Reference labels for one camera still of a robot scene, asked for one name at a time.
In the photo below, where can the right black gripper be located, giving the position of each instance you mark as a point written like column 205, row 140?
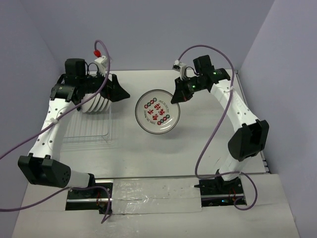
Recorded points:
column 181, row 94

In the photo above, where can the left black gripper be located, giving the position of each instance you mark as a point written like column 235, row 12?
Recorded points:
column 115, row 92

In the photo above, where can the teal rim plate steam logo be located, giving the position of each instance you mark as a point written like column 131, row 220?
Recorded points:
column 104, row 104

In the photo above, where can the orange sunburst plate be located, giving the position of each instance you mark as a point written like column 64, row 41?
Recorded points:
column 108, row 104

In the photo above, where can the hao shi plate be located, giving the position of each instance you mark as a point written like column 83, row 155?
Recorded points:
column 98, row 105
column 102, row 104

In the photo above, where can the red character plate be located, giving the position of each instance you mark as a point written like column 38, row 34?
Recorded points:
column 155, row 113

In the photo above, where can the teal red ring plate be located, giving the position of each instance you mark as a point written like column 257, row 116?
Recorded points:
column 86, row 106
column 92, row 108

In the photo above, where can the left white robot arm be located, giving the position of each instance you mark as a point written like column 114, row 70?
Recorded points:
column 42, row 165

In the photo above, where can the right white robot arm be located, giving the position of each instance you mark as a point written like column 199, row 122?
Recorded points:
column 250, row 133

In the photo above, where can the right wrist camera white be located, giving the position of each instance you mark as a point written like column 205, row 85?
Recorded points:
column 181, row 68

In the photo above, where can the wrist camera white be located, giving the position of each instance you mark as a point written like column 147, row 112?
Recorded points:
column 101, row 61
column 181, row 68

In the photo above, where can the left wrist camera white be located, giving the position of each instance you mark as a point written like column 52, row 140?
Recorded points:
column 101, row 61

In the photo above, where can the wire dish rack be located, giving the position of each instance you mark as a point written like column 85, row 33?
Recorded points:
column 89, row 127

